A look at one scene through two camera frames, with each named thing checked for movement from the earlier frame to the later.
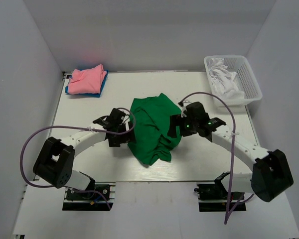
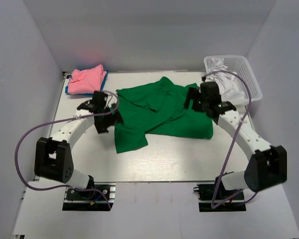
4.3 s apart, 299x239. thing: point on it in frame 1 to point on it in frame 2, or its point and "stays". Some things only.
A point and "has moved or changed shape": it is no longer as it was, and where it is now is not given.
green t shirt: x=149 y=119 has moved or changed shape
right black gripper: x=176 y=120 to x=193 y=93
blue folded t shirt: x=91 y=94 stays
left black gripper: x=128 y=137 to x=114 y=119
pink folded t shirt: x=87 y=81 stays
